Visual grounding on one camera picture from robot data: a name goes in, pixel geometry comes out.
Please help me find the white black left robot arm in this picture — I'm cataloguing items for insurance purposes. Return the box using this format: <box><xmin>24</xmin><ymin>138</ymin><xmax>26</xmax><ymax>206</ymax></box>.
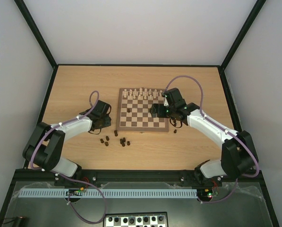
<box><xmin>22</xmin><ymin>100</ymin><xmax>111</xmax><ymax>177</ymax></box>

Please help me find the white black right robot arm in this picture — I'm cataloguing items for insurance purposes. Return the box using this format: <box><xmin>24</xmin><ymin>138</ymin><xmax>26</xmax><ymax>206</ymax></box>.
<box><xmin>149</xmin><ymin>88</ymin><xmax>258</xmax><ymax>185</ymax></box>

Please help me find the wooden chess board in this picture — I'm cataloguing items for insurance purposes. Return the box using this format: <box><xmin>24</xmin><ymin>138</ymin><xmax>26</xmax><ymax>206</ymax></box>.
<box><xmin>116</xmin><ymin>87</ymin><xmax>169</xmax><ymax>132</ymax></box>

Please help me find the dark chess piece table centre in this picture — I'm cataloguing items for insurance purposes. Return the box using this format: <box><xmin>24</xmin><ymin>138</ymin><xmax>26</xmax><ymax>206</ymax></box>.
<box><xmin>120</xmin><ymin>137</ymin><xmax>126</xmax><ymax>143</ymax></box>

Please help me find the small printed chess board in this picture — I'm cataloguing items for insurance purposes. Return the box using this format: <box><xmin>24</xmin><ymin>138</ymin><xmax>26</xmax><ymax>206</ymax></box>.
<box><xmin>103</xmin><ymin>212</ymin><xmax>169</xmax><ymax>227</ymax></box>

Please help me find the grey slotted cable duct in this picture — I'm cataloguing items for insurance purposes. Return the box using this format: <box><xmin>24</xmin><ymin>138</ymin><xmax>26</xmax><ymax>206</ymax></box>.
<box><xmin>18</xmin><ymin>188</ymin><xmax>197</xmax><ymax>199</ymax></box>

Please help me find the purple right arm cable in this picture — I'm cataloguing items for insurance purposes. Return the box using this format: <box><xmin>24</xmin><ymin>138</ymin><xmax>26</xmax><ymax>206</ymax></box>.
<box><xmin>165</xmin><ymin>75</ymin><xmax>260</xmax><ymax>204</ymax></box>

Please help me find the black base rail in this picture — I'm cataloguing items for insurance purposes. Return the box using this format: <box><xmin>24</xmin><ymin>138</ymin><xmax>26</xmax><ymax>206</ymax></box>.
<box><xmin>13</xmin><ymin>169</ymin><xmax>264</xmax><ymax>189</ymax></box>

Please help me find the black frame post back right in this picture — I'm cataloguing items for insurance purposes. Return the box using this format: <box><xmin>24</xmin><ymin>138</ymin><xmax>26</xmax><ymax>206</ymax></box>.
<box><xmin>221</xmin><ymin>0</ymin><xmax>266</xmax><ymax>70</ymax></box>

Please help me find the black frame post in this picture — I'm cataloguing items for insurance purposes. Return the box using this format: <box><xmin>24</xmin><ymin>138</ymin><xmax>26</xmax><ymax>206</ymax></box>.
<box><xmin>14</xmin><ymin>0</ymin><xmax>58</xmax><ymax>69</ymax></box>
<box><xmin>221</xmin><ymin>0</ymin><xmax>266</xmax><ymax>70</ymax></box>

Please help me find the black frame post back left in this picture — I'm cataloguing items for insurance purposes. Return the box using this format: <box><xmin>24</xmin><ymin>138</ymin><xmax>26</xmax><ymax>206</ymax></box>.
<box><xmin>14</xmin><ymin>0</ymin><xmax>58</xmax><ymax>69</ymax></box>

